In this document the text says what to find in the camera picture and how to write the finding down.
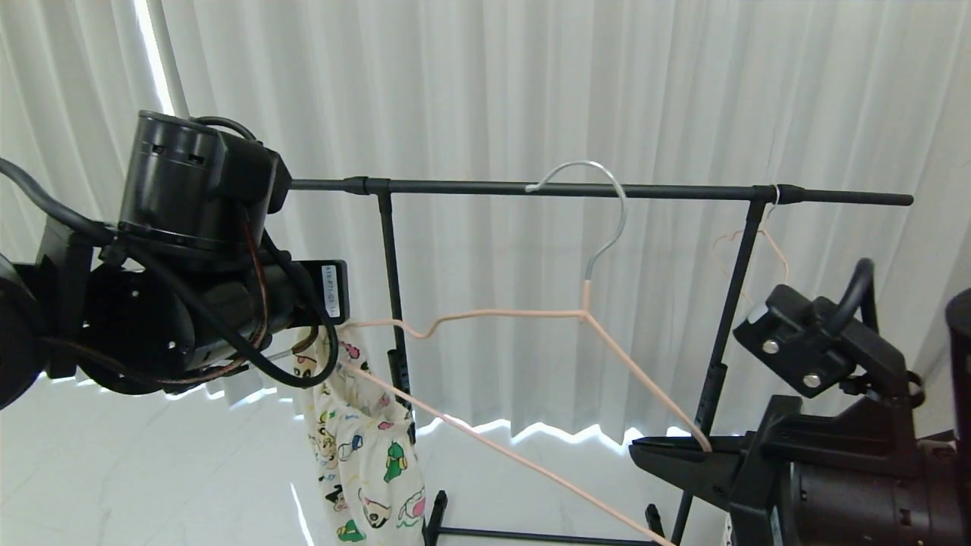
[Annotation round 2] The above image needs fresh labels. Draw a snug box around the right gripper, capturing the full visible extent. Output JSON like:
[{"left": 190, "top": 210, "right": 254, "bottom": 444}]
[{"left": 630, "top": 394, "right": 971, "bottom": 546}]

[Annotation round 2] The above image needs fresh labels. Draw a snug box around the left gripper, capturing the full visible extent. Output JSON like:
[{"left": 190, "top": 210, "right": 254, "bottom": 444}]
[{"left": 80, "top": 260, "right": 350, "bottom": 391}]

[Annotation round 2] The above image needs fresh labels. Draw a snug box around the pink clothes hanger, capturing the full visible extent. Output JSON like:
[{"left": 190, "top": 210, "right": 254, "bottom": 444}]
[
  {"left": 712, "top": 203, "right": 791, "bottom": 304},
  {"left": 334, "top": 161, "right": 714, "bottom": 546}
]

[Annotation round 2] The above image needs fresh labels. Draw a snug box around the cream printed garment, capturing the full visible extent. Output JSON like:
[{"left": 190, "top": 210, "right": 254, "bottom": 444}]
[{"left": 292, "top": 325, "right": 427, "bottom": 546}]

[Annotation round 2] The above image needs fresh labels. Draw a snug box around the black clothes rack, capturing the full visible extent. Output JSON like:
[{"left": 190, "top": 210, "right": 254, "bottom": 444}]
[{"left": 288, "top": 176, "right": 915, "bottom": 546}]

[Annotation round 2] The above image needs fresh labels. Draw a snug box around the white curtain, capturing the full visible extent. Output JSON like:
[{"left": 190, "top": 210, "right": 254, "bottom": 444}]
[{"left": 0, "top": 0, "right": 971, "bottom": 448}]

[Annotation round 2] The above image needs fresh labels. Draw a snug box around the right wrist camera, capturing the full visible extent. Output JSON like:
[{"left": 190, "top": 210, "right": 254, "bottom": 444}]
[{"left": 732, "top": 282, "right": 925, "bottom": 425}]

